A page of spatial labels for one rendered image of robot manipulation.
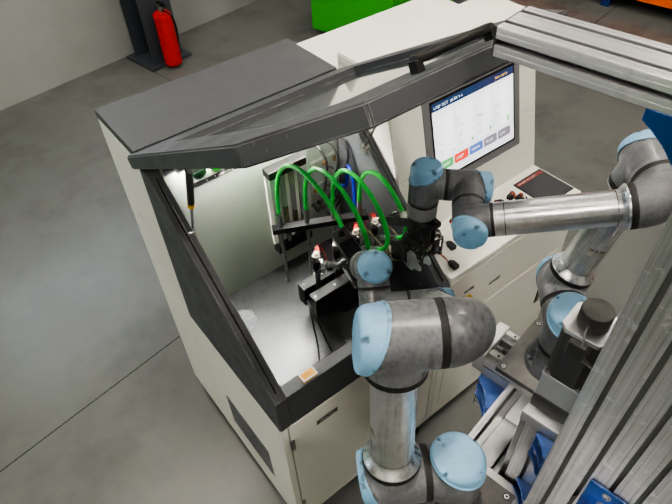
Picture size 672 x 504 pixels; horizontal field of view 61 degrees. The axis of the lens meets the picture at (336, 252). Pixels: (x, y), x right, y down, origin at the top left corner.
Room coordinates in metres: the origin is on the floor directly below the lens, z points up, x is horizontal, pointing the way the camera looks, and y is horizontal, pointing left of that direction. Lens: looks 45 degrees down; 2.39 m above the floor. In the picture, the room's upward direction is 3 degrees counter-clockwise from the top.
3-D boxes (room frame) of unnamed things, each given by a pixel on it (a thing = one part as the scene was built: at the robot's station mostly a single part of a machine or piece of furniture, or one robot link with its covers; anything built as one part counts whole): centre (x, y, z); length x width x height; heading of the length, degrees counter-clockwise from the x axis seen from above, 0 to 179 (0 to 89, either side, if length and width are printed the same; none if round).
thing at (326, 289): (1.32, -0.04, 0.91); 0.34 x 0.10 x 0.15; 126
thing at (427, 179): (1.06, -0.22, 1.53); 0.09 x 0.08 x 0.11; 80
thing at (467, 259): (1.54, -0.59, 0.96); 0.70 x 0.22 x 0.03; 126
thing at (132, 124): (1.82, 0.05, 0.75); 1.40 x 0.28 x 1.50; 126
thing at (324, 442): (1.04, -0.09, 0.44); 0.65 x 0.02 x 0.68; 126
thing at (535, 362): (0.87, -0.58, 1.09); 0.15 x 0.15 x 0.10
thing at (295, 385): (1.05, -0.08, 0.87); 0.62 x 0.04 x 0.16; 126
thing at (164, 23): (4.77, 1.33, 0.29); 0.17 x 0.15 x 0.54; 135
